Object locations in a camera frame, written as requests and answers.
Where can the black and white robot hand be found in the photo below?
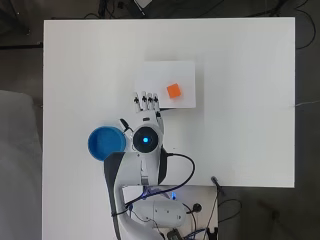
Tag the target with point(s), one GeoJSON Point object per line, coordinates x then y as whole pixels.
{"type": "Point", "coordinates": [150, 116]}

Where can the orange cube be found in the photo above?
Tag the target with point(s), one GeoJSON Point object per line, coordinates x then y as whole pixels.
{"type": "Point", "coordinates": [174, 90]}

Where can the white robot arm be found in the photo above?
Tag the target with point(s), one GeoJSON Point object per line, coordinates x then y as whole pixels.
{"type": "Point", "coordinates": [133, 173]}

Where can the white paper sheet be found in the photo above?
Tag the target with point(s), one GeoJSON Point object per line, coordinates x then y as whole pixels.
{"type": "Point", "coordinates": [170, 73]}

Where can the blue round tub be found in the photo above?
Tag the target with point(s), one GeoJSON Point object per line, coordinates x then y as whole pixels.
{"type": "Point", "coordinates": [105, 142]}

